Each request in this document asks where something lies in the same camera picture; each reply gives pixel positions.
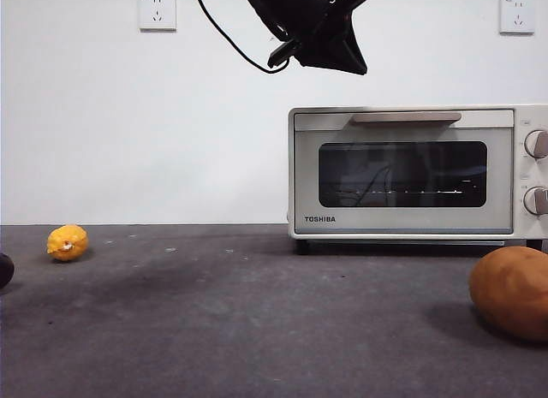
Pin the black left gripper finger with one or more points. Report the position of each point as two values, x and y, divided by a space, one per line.
349 34
329 55

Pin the brown potato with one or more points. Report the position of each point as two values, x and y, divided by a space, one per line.
514 292

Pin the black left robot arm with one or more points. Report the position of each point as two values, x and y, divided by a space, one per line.
282 4

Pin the beige temperature oven knob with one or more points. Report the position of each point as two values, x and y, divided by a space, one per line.
536 144

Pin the white Toshiba toaster oven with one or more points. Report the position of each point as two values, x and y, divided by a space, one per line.
528 175

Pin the beige timer oven knob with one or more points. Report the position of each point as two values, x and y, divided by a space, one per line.
535 200

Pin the yellow lemon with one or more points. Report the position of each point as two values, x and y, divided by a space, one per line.
67 242

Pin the dark purple eggplant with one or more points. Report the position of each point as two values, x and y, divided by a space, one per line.
5 271

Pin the white wall socket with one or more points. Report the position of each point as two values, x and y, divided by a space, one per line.
517 15
157 12

